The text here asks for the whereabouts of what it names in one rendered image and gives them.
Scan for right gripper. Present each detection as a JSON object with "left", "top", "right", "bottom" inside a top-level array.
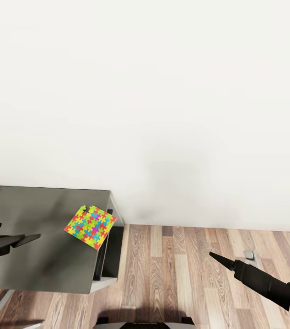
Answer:
[{"left": 209, "top": 252, "right": 273, "bottom": 299}]

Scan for jigsaw puzzle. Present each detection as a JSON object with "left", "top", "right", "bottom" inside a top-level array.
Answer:
[{"left": 65, "top": 205, "right": 117, "bottom": 251}]

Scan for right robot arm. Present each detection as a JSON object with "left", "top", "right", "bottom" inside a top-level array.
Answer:
[{"left": 209, "top": 250, "right": 290, "bottom": 311}]

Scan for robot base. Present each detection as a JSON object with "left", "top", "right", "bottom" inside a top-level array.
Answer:
[{"left": 92, "top": 317, "right": 199, "bottom": 329}]

